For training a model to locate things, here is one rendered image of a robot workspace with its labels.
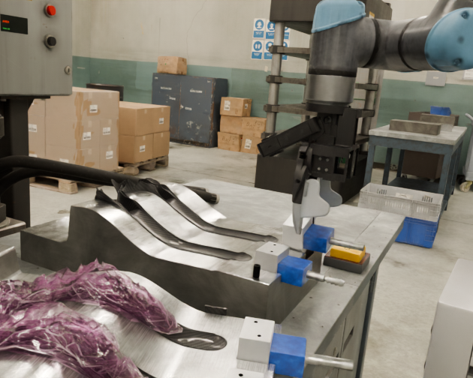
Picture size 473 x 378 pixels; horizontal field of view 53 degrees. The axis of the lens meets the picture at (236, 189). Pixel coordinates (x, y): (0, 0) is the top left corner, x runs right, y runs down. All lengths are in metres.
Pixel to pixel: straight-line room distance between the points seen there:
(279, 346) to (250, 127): 6.99
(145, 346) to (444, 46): 0.50
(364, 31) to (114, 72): 8.89
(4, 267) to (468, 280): 0.57
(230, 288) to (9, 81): 0.89
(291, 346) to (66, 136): 4.19
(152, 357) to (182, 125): 7.49
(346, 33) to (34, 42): 0.92
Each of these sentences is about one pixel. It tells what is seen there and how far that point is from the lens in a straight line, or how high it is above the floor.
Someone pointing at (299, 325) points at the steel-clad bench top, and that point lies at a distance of 0.77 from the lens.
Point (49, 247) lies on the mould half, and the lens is 0.92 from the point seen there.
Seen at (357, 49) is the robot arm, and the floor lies 1.22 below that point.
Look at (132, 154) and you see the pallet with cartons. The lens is 5.38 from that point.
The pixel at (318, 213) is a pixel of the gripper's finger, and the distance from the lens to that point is 0.76.
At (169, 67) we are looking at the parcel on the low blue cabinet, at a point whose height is 1.22.
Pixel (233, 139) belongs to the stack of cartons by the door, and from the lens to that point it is 7.63.
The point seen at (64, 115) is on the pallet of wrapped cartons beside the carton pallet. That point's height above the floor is 0.70.
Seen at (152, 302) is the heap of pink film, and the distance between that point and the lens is 0.60.
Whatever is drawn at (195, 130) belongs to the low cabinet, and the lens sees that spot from 7.85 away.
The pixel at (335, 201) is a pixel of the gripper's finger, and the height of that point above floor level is 0.97.
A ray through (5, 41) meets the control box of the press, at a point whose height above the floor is 1.21.
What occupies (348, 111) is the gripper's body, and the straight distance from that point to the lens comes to 0.75.
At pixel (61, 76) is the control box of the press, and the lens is 1.49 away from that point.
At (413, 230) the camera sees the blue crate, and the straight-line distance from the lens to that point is 3.93.
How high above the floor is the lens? 1.17
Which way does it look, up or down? 13 degrees down
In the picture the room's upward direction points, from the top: 5 degrees clockwise
